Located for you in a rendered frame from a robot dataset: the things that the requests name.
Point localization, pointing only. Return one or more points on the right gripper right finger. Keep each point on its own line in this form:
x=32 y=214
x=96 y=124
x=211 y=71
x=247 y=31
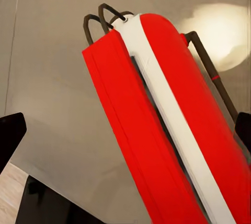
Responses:
x=243 y=128

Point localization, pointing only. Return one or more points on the radio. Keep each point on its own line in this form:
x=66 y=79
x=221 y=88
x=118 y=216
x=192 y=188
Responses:
x=181 y=152

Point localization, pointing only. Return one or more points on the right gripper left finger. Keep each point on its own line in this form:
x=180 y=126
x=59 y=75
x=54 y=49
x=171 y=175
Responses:
x=12 y=130

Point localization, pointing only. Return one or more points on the coffee table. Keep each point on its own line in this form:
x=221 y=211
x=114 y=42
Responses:
x=69 y=145

